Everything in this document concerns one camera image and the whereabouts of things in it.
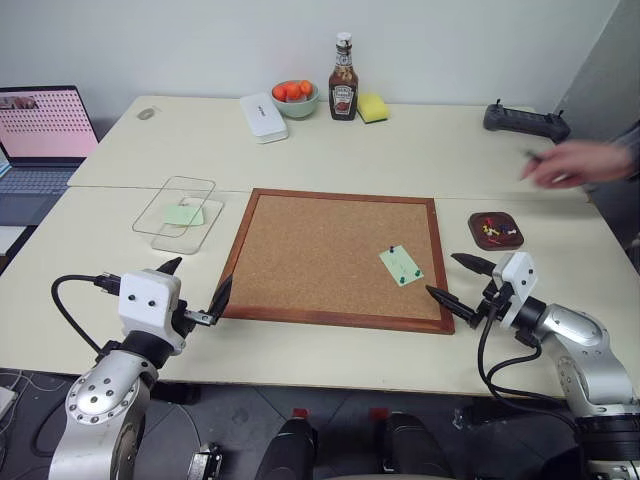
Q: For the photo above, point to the clear plastic lid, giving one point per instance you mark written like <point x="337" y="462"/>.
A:
<point x="150" y="210"/>

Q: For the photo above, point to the blank green paper note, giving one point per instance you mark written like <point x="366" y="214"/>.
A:
<point x="182" y="216"/>

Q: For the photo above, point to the brown square pin tray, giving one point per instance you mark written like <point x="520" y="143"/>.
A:
<point x="479" y="241"/>

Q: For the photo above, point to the grey sleeved forearm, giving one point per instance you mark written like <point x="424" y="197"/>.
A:
<point x="631" y="145"/>

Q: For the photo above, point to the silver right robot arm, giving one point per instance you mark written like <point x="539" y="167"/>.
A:
<point x="580" y="330"/>

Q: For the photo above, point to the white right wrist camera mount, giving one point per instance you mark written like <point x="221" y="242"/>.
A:
<point x="520" y="272"/>

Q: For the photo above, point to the small grey round object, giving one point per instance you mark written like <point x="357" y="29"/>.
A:
<point x="145" y="114"/>

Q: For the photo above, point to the white rectangular box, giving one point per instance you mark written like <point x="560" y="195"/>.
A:
<point x="263" y="119"/>

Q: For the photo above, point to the orange carrot piece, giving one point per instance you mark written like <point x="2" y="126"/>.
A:
<point x="282" y="92"/>
<point x="304" y="87"/>

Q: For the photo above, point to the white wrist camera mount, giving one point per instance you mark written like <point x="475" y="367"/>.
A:
<point x="145" y="300"/>
<point x="520" y="272"/>

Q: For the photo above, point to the person's bare hand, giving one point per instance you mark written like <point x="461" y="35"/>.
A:
<point x="580" y="162"/>

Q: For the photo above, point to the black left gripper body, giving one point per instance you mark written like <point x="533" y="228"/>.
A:
<point x="187" y="318"/>

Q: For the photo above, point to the clear plastic container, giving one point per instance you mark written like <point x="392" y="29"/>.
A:
<point x="210" y="227"/>

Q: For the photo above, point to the black remote controller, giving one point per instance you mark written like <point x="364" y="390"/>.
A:
<point x="525" y="122"/>

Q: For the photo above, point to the ketchup bottle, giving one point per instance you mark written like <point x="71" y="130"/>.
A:
<point x="343" y="95"/>

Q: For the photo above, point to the open laptop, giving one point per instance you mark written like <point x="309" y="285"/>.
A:
<point x="45" y="130"/>

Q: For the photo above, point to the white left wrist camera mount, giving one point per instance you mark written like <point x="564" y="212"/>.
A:
<point x="145" y="300"/>

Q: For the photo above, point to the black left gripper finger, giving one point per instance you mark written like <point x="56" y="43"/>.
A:
<point x="221" y="305"/>
<point x="172" y="266"/>

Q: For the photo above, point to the green paper note with writing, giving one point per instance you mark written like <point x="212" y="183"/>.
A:
<point x="400" y="265"/>

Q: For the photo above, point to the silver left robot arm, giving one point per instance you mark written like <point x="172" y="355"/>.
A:
<point x="100" y="395"/>

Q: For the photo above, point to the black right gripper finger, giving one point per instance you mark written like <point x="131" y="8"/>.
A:
<point x="452" y="302"/>
<point x="475" y="264"/>

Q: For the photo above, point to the wood-framed cork board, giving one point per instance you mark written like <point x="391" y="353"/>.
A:
<point x="325" y="250"/>

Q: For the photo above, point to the pale green bowl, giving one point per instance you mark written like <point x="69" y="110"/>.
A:
<point x="297" y="107"/>

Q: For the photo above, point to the dark rounded shape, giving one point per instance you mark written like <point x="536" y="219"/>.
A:
<point x="290" y="450"/>

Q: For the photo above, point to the yellow sponge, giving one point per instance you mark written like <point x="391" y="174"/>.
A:
<point x="372" y="109"/>

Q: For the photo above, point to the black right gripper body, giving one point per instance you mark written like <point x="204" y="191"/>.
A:
<point x="492" y="300"/>

